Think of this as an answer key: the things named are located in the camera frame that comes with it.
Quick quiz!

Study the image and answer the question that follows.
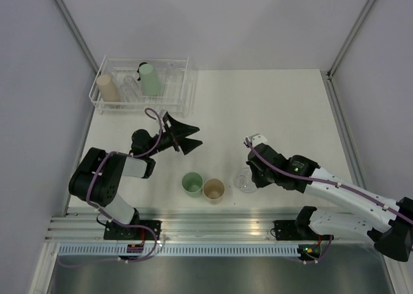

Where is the right aluminium frame post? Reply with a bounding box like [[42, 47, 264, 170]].
[[325, 0, 388, 79]]

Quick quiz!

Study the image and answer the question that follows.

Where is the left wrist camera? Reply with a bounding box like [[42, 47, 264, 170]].
[[159, 110, 168, 122]]

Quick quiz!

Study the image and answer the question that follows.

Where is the tall green plastic cup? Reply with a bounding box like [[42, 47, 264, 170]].
[[139, 63, 162, 97]]

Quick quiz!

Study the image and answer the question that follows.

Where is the aluminium mounting rail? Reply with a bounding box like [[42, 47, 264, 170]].
[[45, 211, 362, 242]]

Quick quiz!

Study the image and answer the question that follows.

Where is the white slotted cable duct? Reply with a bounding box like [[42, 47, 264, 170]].
[[59, 243, 300, 257]]

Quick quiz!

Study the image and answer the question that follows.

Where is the aluminium frame post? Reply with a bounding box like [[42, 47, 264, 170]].
[[325, 0, 388, 79], [52, 0, 99, 73]]

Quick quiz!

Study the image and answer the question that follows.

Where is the beige plastic cup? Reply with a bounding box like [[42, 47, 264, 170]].
[[96, 74, 121, 103], [203, 179, 225, 204]]

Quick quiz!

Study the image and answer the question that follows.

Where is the white wire dish rack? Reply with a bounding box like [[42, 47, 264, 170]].
[[89, 56, 196, 117]]

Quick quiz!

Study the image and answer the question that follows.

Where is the left aluminium frame post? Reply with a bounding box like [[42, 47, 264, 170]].
[[52, 0, 99, 73]]

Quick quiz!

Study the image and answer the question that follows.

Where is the short green plastic cup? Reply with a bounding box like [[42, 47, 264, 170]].
[[181, 172, 203, 197]]

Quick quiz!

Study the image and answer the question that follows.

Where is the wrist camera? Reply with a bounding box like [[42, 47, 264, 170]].
[[243, 133, 268, 148], [159, 110, 168, 122]]

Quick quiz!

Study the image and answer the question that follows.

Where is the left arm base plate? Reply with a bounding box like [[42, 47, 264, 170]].
[[103, 220, 162, 241]]

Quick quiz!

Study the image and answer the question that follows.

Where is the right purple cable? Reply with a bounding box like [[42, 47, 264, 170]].
[[245, 139, 413, 264]]

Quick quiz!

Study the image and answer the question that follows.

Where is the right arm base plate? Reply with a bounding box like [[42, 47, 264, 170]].
[[270, 220, 323, 241]]

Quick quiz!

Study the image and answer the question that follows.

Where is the clear faceted glass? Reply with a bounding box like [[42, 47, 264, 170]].
[[233, 167, 257, 193], [166, 61, 179, 74], [123, 75, 136, 86], [119, 84, 139, 103]]

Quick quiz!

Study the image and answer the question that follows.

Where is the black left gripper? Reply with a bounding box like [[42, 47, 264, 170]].
[[146, 115, 203, 157]]

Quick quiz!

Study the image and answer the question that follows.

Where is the purple cable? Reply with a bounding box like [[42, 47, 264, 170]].
[[56, 108, 164, 269], [245, 139, 413, 264]]

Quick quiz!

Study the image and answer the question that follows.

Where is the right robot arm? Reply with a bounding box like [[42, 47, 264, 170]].
[[244, 134, 412, 262]]

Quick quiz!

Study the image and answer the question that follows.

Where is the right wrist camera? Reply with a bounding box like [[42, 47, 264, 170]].
[[243, 133, 268, 148]]

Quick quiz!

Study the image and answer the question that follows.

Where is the black brown cup holder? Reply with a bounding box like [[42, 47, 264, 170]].
[[134, 61, 148, 82]]

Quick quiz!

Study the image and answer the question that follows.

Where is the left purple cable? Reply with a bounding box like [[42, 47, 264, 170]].
[[56, 108, 164, 269]]

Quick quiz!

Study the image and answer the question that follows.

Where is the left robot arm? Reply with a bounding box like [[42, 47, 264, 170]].
[[68, 108, 203, 240]]

